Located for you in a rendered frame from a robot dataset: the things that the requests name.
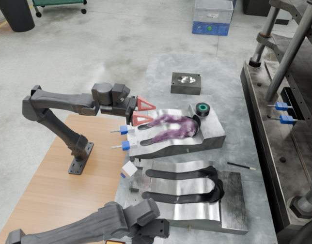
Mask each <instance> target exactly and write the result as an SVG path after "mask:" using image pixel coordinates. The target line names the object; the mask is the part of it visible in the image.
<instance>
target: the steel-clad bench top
mask: <svg viewBox="0 0 312 244"><path fill-rule="evenodd" d="M173 72H177V73H191V74H201V86H202V87H201V93H200V95H188V94H175V93H171V82H172V73H173ZM140 96H141V97H142V98H144V99H145V100H146V101H148V102H150V103H151V104H153V105H155V106H156V109H153V110H145V111H138V108H137V112H139V113H142V114H144V115H149V114H151V113H153V112H155V111H157V110H160V109H188V107H189V105H190V104H194V103H201V102H210V104H211V106H212V108H213V110H214V112H215V114H216V116H217V118H218V120H219V122H220V124H221V126H222V128H223V130H224V132H225V134H226V138H225V140H224V143H223V145H222V148H217V149H211V150H205V151H199V152H190V153H185V154H178V155H172V156H165V157H160V158H153V159H150V160H154V161H161V162H168V163H186V162H192V161H199V160H209V161H215V162H216V170H223V171H232V172H240V176H241V182H242V189H243V195H244V202H245V208H246V214H247V221H248V227H249V232H248V233H246V234H245V235H237V234H229V233H222V232H214V231H206V230H198V229H191V231H188V229H187V228H180V227H171V226H170V227H171V231H170V236H169V237H168V238H167V239H163V244H278V241H277V237H276V233H275V229H274V224H273V220H272V215H271V211H270V207H269V203H268V198H267V194H266V190H265V184H264V180H263V176H262V171H261V167H260V162H259V158H258V154H257V150H256V145H255V141H254V137H253V132H252V128H251V123H250V118H249V114H248V110H247V105H246V101H245V97H244V93H243V88H242V84H241V79H240V75H239V71H238V67H237V62H236V58H235V57H220V56H204V55H189V54H173V53H157V52H151V56H150V60H149V64H148V68H147V72H146V76H145V80H144V84H143V88H142V91H141V95H140ZM227 162H230V163H234V164H238V165H242V166H247V167H250V168H255V169H256V170H252V169H248V168H243V167H238V166H234V165H230V164H227ZM130 180H131V176H130V177H129V178H127V177H125V178H121V176H120V180H119V184H118V188H117V192H116V196H115V200H114V201H115V202H117V203H118V204H120V205H122V207H123V209H125V203H126V199H127V196H128V191H129V184H130Z"/></svg>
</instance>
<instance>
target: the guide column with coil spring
mask: <svg viewBox="0 0 312 244"><path fill-rule="evenodd" d="M311 26H312V5H310V4H309V5H308V7H307V9H306V11H305V13H304V15H303V17H302V20H301V22H300V24H299V26H298V28H297V30H296V32H295V34H294V36H293V38H292V40H291V42H290V44H289V46H288V48H287V50H286V52H285V54H284V56H283V58H282V61H281V63H280V65H279V67H278V69H277V71H276V73H275V75H274V77H273V79H272V81H271V83H270V86H269V88H268V90H267V92H266V94H265V96H264V100H265V101H267V102H271V101H272V100H273V98H274V96H275V94H276V92H277V90H278V88H279V86H280V85H281V83H282V81H283V79H284V77H285V75H286V73H287V71H288V69H289V67H290V66H291V64H292V62H293V60H294V58H295V56H296V54H297V52H298V50H299V48H300V47H301V45H302V43H303V41H304V39H305V37H306V35H307V33H308V31H309V29H310V27H311Z"/></svg>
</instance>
